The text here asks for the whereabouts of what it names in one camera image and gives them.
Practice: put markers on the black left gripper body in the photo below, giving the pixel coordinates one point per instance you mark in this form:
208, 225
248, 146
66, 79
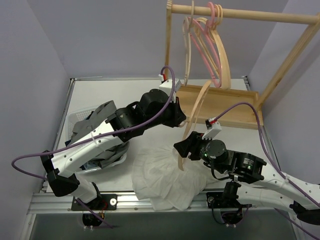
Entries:
172, 112

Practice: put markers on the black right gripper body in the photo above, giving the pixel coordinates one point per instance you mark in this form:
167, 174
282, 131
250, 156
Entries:
194, 145

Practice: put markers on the wooden hanger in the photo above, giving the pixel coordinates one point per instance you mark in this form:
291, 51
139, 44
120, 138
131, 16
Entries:
212, 47
216, 56
194, 101

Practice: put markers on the white shirt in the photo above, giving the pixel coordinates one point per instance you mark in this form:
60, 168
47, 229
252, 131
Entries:
155, 174

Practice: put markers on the grey garment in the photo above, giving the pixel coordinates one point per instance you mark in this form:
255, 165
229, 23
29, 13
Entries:
84, 127

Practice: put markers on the pink plastic hanger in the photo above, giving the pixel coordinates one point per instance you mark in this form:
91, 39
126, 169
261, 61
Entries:
206, 47

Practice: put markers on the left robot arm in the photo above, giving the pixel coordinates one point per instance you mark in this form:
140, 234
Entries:
104, 138

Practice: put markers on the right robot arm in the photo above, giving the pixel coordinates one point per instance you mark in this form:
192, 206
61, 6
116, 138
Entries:
252, 180

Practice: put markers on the wooden clothes rack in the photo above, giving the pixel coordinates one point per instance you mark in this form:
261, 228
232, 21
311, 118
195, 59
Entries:
223, 98

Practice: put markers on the white plastic basket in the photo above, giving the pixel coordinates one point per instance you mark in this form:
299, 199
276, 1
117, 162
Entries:
77, 120

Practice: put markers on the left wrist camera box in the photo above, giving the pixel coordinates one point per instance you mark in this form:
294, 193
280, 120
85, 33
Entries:
213, 128

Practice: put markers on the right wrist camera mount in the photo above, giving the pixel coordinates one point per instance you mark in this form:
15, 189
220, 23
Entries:
167, 85

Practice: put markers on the aluminium mounting rail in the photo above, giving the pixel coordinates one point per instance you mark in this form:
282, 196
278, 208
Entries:
127, 202

